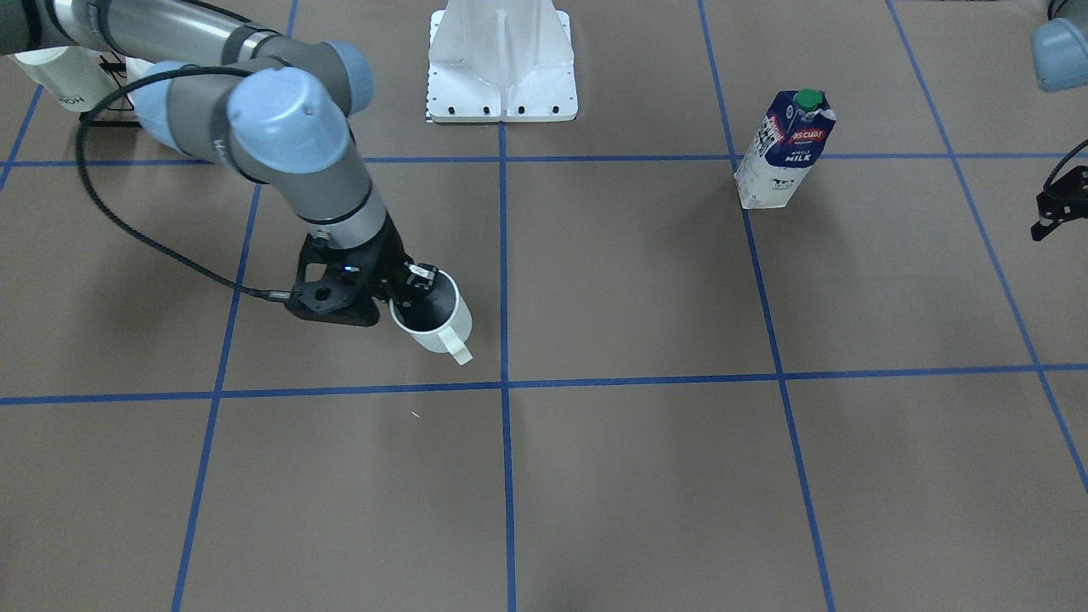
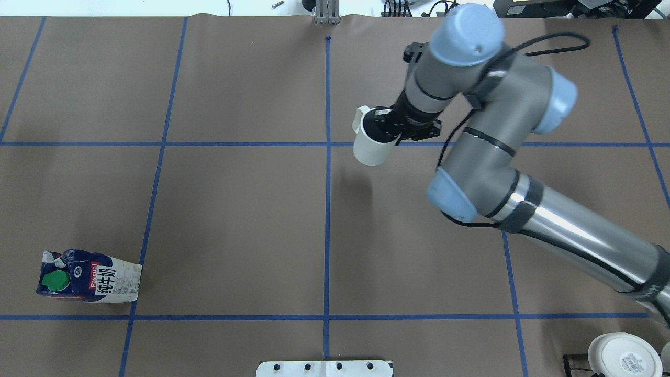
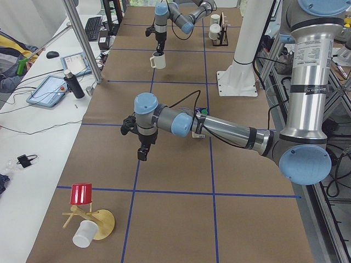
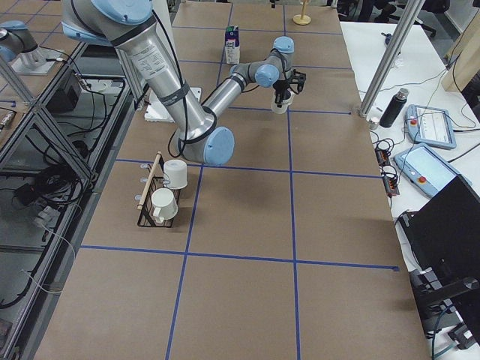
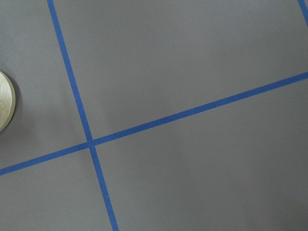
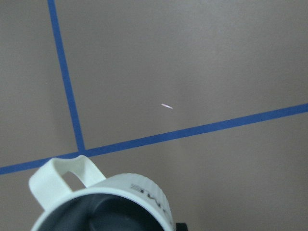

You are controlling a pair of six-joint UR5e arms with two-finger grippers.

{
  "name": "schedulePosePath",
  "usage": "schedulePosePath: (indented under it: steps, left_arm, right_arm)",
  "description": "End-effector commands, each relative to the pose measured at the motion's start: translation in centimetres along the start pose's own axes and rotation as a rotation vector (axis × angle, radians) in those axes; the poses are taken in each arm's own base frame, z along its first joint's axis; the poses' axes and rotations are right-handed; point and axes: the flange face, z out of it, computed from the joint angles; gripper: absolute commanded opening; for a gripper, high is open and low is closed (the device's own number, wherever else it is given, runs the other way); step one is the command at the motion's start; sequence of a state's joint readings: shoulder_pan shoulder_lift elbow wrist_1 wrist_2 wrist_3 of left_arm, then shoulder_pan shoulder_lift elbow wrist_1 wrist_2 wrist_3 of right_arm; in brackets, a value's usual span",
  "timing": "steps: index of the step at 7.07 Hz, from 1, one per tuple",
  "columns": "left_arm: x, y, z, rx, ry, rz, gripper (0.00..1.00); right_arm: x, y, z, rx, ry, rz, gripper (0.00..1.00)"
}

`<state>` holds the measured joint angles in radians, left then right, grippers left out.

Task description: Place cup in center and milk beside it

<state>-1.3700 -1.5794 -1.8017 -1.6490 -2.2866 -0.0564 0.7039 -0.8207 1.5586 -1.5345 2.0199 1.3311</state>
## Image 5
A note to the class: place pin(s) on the wooden cup tree stand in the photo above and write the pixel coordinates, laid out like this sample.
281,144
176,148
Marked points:
7,100

